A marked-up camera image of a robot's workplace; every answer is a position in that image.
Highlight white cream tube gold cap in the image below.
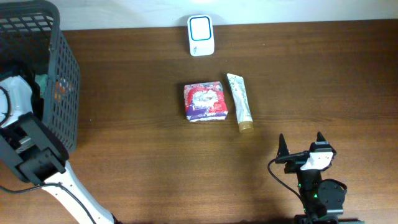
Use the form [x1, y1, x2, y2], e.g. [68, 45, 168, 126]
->
[226, 73, 254, 133]

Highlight red purple pad package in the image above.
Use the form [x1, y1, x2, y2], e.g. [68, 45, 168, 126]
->
[183, 82, 228, 122]

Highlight mint green wipes packet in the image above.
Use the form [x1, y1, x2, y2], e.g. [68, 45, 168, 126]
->
[35, 74, 48, 98]

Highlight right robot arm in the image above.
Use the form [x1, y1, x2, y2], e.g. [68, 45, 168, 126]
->
[267, 133, 362, 224]

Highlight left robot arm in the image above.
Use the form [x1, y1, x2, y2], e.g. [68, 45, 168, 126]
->
[1, 76, 118, 223]

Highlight white barcode scanner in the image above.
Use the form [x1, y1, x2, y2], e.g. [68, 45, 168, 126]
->
[187, 15, 215, 57]

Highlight grey plastic mesh basket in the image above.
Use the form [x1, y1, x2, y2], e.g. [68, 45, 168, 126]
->
[1, 1, 81, 153]

